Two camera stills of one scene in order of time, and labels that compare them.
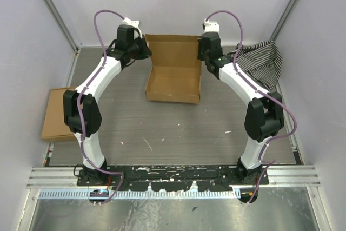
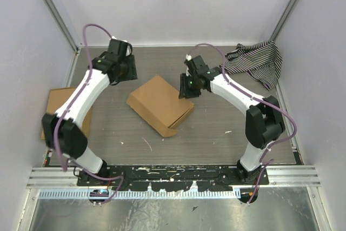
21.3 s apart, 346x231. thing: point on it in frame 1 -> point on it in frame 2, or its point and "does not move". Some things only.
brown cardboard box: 174,74 -> 160,105
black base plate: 173,178 does not move
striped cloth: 263,60 does not move
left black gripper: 146,52 -> 132,74
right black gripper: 199,45 -> 185,91
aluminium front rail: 280,177 does not move
